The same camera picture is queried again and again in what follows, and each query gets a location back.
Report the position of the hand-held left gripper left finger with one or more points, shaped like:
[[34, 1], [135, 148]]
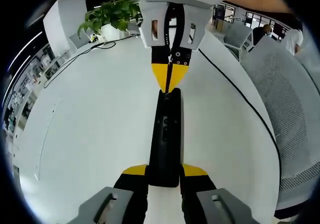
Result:
[[130, 199]]

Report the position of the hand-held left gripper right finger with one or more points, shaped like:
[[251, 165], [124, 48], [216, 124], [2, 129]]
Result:
[[200, 199]]

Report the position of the black remote control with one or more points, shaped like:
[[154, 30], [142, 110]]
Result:
[[165, 159]]

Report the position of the potted green plant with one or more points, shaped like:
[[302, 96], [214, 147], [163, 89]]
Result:
[[112, 11]]

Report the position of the small white yellow device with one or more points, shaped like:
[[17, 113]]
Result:
[[95, 37]]

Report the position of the white square pillar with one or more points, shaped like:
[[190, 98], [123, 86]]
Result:
[[62, 21]]

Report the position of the grey mesh office chair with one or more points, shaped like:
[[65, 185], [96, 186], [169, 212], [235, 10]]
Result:
[[282, 96]]

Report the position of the light grey office chair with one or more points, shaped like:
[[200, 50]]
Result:
[[311, 66]]

